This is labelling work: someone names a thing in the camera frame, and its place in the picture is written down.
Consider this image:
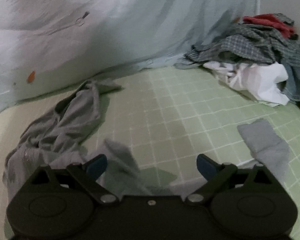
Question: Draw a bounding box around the light green carrot-print quilt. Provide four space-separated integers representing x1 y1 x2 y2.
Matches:
0 0 259 111

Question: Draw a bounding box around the green checked bed sheet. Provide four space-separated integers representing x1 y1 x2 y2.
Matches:
0 64 300 240

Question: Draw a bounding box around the white garment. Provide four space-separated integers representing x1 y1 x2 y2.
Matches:
203 61 289 107

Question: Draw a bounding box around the red garment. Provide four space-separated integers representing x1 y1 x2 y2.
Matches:
243 14 296 38

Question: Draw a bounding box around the grey plaid shirt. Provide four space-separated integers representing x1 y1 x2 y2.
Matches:
175 23 300 69

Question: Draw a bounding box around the blue denim garment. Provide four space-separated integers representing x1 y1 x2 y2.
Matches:
279 60 300 109

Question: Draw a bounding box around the grey zip hoodie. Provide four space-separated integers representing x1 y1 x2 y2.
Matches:
2 79 174 200

